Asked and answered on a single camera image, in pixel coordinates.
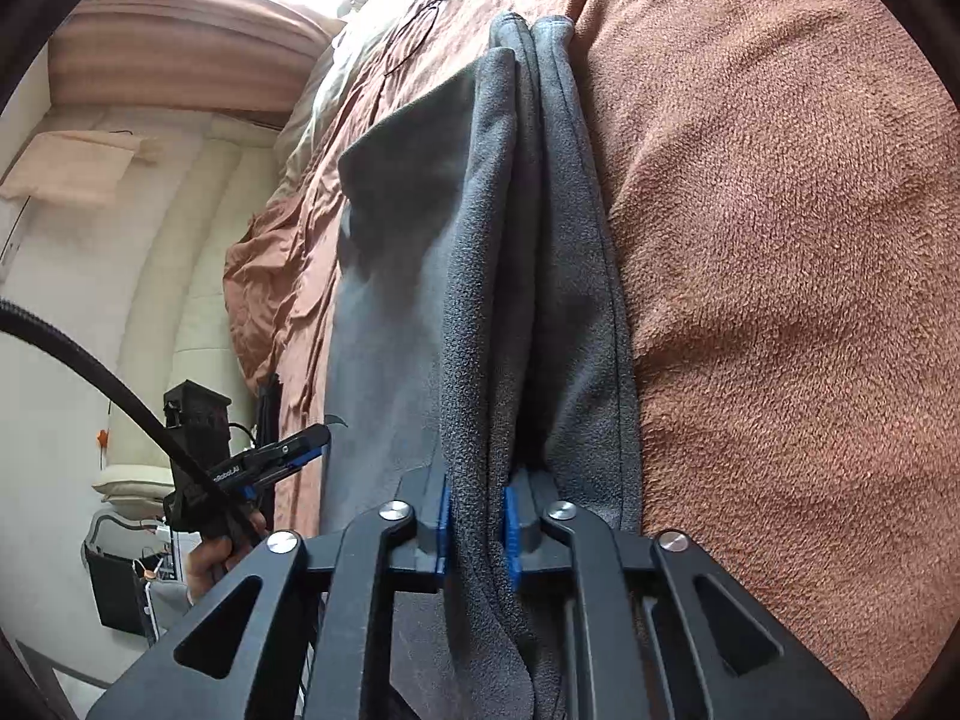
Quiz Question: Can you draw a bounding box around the brown fleece blanket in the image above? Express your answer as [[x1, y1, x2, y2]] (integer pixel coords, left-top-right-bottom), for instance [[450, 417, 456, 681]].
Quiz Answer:
[[221, 0, 960, 720]]

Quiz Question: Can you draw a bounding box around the grey t-shirt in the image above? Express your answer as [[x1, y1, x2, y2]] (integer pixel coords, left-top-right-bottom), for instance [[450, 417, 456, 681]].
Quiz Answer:
[[319, 11, 646, 720]]

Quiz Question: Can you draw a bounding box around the pinkish brown curtain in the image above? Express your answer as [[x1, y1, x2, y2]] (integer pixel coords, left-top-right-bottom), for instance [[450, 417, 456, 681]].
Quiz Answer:
[[45, 0, 335, 117]]

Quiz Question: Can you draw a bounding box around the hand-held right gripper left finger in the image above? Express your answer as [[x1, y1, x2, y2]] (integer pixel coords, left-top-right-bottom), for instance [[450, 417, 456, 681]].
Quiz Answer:
[[86, 465, 451, 720]]

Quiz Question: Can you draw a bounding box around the black storage box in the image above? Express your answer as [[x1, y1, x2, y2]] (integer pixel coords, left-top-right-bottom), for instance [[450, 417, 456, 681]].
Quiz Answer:
[[82, 510, 162, 638]]

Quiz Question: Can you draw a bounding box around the thick black braided cable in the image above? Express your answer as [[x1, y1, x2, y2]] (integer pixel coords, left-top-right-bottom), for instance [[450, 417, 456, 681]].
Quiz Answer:
[[0, 298, 256, 541]]

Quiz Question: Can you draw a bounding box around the person's left hand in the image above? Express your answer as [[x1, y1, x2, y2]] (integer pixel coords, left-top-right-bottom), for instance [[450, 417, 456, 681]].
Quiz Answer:
[[184, 514, 269, 605]]

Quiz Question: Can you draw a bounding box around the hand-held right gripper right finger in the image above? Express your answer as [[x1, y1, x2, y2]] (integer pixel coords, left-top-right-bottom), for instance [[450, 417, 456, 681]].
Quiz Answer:
[[504, 469, 871, 720]]

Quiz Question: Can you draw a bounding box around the thin black cable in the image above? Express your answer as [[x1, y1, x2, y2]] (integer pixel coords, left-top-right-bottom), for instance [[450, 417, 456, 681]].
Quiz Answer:
[[379, 0, 451, 80]]

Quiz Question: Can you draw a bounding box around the beige fabric cover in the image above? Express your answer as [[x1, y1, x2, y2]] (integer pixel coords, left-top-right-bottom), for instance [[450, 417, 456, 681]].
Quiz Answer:
[[0, 127, 162, 207]]

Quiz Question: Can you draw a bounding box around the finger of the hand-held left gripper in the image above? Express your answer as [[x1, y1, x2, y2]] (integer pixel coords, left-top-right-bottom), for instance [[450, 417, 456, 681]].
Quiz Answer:
[[210, 425, 332, 487], [240, 450, 327, 500]]

